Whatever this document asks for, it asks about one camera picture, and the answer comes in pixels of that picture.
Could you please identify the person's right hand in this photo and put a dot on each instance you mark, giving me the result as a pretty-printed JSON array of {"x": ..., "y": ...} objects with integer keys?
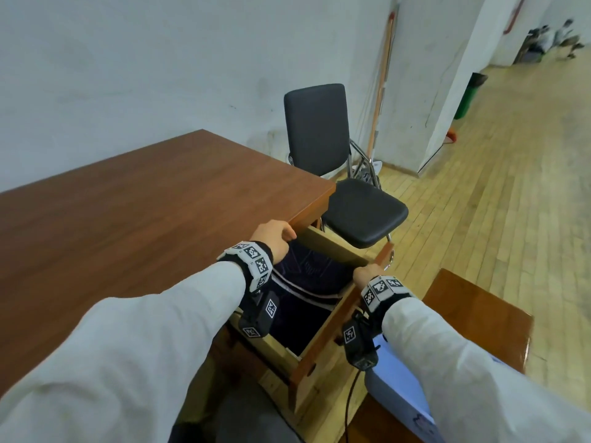
[{"x": 369, "y": 275}]

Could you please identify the person's left hand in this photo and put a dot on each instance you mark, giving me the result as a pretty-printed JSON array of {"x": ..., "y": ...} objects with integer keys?
[{"x": 272, "y": 237}]

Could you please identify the wooden drawer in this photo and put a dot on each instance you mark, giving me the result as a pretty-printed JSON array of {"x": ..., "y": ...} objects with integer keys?
[{"x": 323, "y": 336}]

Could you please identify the dark patterned garment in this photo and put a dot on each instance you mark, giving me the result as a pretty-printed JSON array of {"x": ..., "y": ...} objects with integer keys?
[{"x": 300, "y": 322}]

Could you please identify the light blue plastic basin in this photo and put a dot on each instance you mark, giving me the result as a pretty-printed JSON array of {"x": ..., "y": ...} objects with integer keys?
[{"x": 401, "y": 387}]

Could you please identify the person's left forearm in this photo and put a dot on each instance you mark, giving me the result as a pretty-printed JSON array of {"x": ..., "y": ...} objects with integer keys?
[{"x": 115, "y": 364}]

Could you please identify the person's right forearm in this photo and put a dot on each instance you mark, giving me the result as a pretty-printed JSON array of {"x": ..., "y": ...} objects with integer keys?
[{"x": 485, "y": 382}]

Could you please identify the person's grey trouser legs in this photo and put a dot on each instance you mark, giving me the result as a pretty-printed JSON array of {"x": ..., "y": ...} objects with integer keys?
[{"x": 240, "y": 415}]

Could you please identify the right wristband with marker tags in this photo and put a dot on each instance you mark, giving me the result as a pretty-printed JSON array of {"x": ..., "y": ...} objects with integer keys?
[{"x": 383, "y": 290}]

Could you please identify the wristband with marker tags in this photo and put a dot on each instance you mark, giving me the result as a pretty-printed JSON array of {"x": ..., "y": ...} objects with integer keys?
[
  {"x": 383, "y": 290},
  {"x": 254, "y": 262}
]

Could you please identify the left wristband with marker tags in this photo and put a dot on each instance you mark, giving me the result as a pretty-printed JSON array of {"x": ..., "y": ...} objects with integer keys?
[{"x": 254, "y": 262}]

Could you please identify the grey mop head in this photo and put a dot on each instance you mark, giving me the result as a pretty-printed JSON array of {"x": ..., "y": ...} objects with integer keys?
[{"x": 369, "y": 170}]

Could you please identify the brown wooden bench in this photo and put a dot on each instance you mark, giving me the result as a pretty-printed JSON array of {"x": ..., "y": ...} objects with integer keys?
[{"x": 475, "y": 309}]

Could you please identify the black padded metal chair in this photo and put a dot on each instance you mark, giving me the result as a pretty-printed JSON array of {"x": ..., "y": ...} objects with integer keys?
[{"x": 316, "y": 129}]

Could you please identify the brown wooden desk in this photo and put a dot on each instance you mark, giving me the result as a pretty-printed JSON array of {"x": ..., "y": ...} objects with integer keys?
[{"x": 138, "y": 226}]

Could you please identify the orange hoop on floor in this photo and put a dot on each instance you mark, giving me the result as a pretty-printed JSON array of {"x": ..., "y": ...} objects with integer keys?
[{"x": 451, "y": 136}]

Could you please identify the wooden mop stick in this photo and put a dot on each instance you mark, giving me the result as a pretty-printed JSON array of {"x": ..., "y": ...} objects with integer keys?
[{"x": 381, "y": 87}]

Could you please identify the green trash bin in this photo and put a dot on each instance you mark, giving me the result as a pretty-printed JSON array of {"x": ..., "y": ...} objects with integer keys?
[{"x": 468, "y": 96}]

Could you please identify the dark bags on bench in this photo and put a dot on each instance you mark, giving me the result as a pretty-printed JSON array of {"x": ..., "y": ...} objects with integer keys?
[{"x": 535, "y": 43}]

